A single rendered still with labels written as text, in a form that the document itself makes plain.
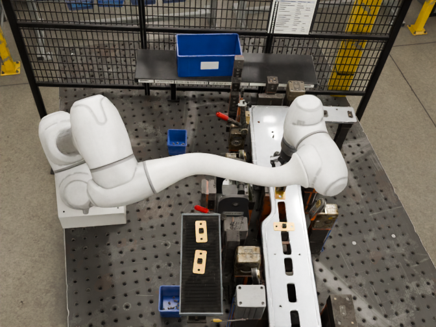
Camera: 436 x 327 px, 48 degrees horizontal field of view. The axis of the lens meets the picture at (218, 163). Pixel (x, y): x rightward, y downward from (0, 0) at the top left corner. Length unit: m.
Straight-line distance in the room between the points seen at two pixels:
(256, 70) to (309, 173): 1.24
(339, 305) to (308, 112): 0.77
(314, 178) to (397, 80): 3.05
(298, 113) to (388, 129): 2.54
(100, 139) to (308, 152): 0.56
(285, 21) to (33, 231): 1.91
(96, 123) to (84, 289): 0.99
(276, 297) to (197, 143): 1.05
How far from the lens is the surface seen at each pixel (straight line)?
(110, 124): 1.38
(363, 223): 2.45
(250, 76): 2.46
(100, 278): 2.20
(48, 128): 1.96
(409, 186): 3.61
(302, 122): 1.39
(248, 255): 1.80
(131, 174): 1.38
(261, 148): 2.19
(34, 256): 3.12
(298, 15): 2.49
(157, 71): 2.45
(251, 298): 1.70
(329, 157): 1.34
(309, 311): 1.84
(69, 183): 1.94
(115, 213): 2.22
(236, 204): 1.83
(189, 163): 1.40
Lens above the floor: 2.68
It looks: 52 degrees down
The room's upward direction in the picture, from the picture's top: 6 degrees clockwise
